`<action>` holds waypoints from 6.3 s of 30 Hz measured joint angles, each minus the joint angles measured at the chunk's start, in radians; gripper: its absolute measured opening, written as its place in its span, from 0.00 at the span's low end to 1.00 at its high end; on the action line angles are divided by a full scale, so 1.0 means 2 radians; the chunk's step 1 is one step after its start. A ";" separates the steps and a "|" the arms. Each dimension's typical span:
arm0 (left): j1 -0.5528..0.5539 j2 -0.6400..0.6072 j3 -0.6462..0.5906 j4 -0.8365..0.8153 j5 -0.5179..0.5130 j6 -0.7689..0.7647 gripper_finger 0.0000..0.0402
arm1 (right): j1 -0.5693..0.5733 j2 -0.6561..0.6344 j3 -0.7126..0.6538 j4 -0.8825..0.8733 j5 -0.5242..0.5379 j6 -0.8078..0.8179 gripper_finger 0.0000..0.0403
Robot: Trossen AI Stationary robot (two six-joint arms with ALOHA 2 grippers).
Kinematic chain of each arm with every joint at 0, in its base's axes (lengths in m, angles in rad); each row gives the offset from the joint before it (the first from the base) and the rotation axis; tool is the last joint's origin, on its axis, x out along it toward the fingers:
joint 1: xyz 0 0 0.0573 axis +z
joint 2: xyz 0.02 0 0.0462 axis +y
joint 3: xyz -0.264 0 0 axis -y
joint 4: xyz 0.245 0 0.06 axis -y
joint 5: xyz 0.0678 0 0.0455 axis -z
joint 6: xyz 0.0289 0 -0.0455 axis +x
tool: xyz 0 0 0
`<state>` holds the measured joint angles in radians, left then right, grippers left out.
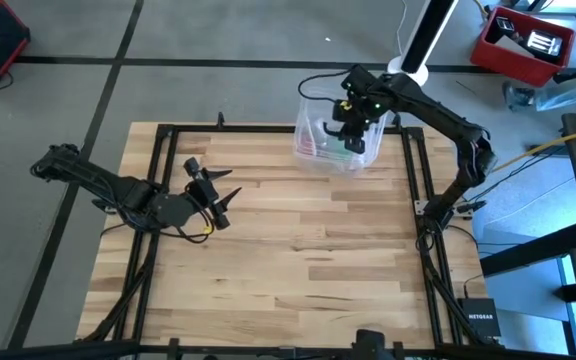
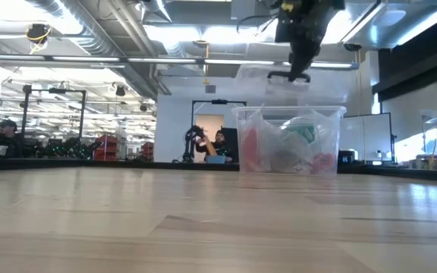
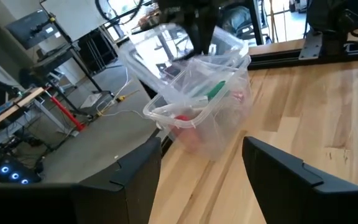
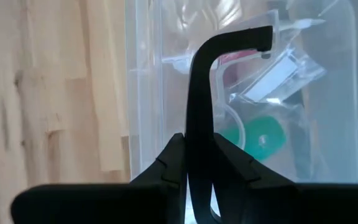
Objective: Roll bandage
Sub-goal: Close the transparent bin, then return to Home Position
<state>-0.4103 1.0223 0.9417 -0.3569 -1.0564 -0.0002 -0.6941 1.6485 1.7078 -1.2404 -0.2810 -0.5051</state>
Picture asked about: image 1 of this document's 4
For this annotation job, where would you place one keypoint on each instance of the white black floor stand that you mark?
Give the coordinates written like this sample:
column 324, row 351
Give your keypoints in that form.
column 428, row 30

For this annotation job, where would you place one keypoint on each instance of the silver black device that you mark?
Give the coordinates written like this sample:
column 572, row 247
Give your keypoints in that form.
column 543, row 42

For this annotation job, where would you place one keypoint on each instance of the black rounded object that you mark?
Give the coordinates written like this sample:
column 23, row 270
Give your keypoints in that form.
column 370, row 345

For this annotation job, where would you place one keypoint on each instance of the black Netgear router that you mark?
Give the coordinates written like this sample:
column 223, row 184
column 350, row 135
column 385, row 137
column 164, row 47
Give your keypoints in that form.
column 480, row 317

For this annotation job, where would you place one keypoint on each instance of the person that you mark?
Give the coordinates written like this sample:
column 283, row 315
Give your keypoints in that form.
column 568, row 95

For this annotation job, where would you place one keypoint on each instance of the black metal table frame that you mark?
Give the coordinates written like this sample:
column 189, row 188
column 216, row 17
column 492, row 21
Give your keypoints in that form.
column 208, row 129

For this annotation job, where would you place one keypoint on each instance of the clear plastic storage bin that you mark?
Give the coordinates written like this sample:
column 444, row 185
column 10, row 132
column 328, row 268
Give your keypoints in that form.
column 313, row 105

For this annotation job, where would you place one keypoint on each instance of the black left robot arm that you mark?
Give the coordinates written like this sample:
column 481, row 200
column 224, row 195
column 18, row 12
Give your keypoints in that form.
column 118, row 190

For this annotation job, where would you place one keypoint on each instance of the red plastic crate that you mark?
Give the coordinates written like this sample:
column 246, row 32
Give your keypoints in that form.
column 498, row 57

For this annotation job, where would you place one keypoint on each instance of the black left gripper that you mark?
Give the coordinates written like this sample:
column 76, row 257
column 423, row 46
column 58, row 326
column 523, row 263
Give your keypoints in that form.
column 205, row 192

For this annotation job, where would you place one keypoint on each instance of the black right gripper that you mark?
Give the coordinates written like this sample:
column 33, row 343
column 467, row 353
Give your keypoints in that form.
column 355, row 122

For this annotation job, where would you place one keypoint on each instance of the small black device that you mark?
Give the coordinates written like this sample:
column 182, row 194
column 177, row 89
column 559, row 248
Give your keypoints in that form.
column 504, row 25

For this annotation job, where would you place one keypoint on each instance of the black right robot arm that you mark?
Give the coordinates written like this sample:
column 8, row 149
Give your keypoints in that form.
column 438, row 115

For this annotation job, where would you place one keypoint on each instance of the large red pad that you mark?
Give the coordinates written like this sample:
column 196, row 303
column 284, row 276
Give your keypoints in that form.
column 308, row 145

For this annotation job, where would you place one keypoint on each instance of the silver mounting plate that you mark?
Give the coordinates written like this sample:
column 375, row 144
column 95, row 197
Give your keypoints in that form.
column 420, row 207

